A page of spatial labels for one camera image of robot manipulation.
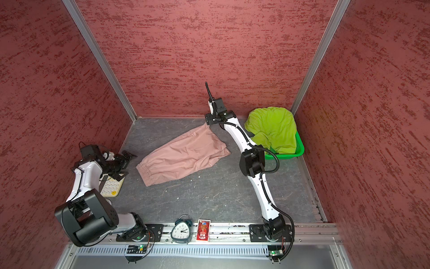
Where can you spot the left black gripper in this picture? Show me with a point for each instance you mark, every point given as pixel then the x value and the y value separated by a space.
pixel 124 162

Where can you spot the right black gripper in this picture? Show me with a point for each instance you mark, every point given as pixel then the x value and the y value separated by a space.
pixel 210 119

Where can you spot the pink shorts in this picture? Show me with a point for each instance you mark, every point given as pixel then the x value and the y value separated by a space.
pixel 192 151

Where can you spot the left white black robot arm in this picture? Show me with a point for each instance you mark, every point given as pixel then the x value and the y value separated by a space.
pixel 87 217

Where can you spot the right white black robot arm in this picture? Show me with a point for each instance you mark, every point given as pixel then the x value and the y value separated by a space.
pixel 252 165

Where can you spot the lime green shorts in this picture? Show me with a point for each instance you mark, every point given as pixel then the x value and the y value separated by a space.
pixel 274 128

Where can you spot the beige calculator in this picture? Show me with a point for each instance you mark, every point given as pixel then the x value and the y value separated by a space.
pixel 110 187

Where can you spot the dark green alarm clock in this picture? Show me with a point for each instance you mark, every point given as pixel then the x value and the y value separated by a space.
pixel 181 232

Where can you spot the green plastic basket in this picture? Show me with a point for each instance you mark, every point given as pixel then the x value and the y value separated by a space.
pixel 298 148

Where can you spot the left green circuit board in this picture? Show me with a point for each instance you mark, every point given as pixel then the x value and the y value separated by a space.
pixel 133 250

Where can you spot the green circuit board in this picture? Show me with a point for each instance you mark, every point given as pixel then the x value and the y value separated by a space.
pixel 133 250
pixel 275 252

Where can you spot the red playing card box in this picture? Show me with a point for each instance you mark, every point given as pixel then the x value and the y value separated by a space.
pixel 203 230

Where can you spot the right green circuit board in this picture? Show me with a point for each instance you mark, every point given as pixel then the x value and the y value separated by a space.
pixel 275 252

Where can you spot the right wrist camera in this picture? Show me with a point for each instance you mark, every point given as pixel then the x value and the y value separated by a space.
pixel 212 108

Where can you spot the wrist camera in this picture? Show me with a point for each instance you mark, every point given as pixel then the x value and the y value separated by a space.
pixel 109 156
pixel 212 108

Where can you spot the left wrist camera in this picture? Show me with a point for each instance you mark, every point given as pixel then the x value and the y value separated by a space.
pixel 109 156

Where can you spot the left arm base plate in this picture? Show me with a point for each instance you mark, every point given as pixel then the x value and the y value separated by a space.
pixel 153 232

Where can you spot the left aluminium corner post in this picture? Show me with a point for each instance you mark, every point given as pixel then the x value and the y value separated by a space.
pixel 77 17

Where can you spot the aluminium corner post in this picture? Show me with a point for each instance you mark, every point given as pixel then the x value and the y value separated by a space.
pixel 77 17
pixel 331 28

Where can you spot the white perforated cable duct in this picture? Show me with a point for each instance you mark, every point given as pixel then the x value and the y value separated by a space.
pixel 184 250

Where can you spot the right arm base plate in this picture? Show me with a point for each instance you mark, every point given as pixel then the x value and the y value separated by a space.
pixel 257 234

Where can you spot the aluminium mounting rail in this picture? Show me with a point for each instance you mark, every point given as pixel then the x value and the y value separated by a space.
pixel 238 233

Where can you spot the right aluminium corner post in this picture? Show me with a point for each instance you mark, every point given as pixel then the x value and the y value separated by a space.
pixel 331 28

